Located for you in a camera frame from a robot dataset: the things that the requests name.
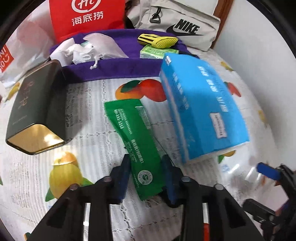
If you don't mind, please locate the green wet wipe sachet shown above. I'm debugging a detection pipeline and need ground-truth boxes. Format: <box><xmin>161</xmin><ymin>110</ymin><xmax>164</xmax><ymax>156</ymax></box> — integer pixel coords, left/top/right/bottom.
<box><xmin>104</xmin><ymin>99</ymin><xmax>165</xmax><ymax>201</ymax></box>

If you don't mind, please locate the blue tissue pack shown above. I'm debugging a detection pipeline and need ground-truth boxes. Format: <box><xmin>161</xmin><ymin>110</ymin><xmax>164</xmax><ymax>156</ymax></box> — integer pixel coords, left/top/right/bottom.
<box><xmin>159</xmin><ymin>53</ymin><xmax>249</xmax><ymax>163</ymax></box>

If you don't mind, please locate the green tissue pack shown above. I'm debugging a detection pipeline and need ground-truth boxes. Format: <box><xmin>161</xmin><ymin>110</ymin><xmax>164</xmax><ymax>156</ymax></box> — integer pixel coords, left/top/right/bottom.
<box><xmin>139</xmin><ymin>45</ymin><xmax>179</xmax><ymax>59</ymax></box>

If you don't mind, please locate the yellow sponge cloth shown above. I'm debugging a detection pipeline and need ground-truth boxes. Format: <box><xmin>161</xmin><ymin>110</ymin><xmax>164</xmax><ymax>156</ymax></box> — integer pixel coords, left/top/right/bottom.
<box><xmin>137</xmin><ymin>34</ymin><xmax>179</xmax><ymax>49</ymax></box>

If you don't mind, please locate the white foam block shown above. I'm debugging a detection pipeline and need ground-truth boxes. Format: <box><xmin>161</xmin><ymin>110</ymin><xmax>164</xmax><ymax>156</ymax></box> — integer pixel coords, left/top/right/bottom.
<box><xmin>50</xmin><ymin>38</ymin><xmax>75</xmax><ymax>67</ymax></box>

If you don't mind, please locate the dark green tea tin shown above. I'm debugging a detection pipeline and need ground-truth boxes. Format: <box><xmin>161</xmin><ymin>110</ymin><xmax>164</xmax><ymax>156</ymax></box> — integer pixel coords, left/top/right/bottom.
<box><xmin>6</xmin><ymin>60</ymin><xmax>67</xmax><ymax>155</ymax></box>

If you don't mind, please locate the purple towel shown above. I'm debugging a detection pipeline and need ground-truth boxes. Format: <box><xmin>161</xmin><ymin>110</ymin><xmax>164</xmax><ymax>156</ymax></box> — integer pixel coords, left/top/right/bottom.
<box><xmin>49</xmin><ymin>29</ymin><xmax>200</xmax><ymax>84</ymax></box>

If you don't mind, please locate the white Miniso plastic bag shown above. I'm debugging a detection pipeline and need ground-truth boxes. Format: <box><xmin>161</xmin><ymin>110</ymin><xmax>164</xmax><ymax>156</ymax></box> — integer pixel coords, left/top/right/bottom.
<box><xmin>1</xmin><ymin>1</ymin><xmax>56</xmax><ymax>88</ymax></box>

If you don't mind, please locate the grey Nike bag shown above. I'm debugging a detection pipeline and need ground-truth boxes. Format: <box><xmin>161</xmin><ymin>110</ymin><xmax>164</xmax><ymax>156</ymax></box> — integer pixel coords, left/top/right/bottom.
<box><xmin>126</xmin><ymin>1</ymin><xmax>220</xmax><ymax>51</ymax></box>

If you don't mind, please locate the red paper shopping bag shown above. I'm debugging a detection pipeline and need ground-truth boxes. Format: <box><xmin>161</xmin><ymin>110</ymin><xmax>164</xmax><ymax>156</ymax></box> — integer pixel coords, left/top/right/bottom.
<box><xmin>49</xmin><ymin>0</ymin><xmax>125</xmax><ymax>42</ymax></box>

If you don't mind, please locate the wooden door frame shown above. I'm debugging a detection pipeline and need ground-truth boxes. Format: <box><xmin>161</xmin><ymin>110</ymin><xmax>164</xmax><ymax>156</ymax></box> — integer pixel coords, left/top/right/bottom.
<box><xmin>211</xmin><ymin>0</ymin><xmax>234</xmax><ymax>49</ymax></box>

